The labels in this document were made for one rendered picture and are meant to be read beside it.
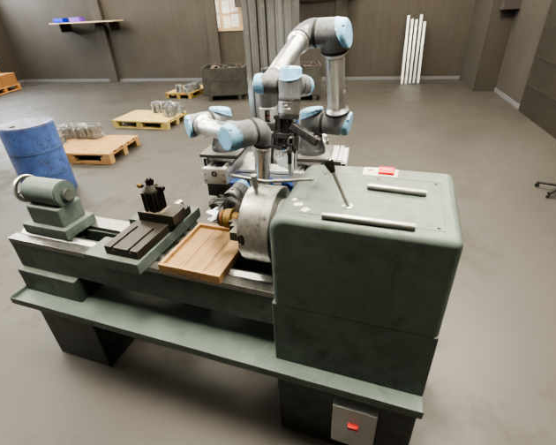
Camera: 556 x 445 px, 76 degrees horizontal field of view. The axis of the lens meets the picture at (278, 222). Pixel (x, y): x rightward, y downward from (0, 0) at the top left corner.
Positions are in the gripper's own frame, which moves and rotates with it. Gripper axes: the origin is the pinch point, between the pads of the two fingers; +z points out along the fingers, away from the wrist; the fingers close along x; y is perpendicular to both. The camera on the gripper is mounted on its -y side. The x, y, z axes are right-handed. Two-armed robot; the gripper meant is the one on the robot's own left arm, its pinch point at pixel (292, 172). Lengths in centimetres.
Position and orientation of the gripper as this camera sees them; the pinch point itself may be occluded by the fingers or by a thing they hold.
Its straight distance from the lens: 129.6
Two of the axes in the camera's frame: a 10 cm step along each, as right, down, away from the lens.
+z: -0.3, 9.4, 3.4
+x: -3.3, 3.1, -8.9
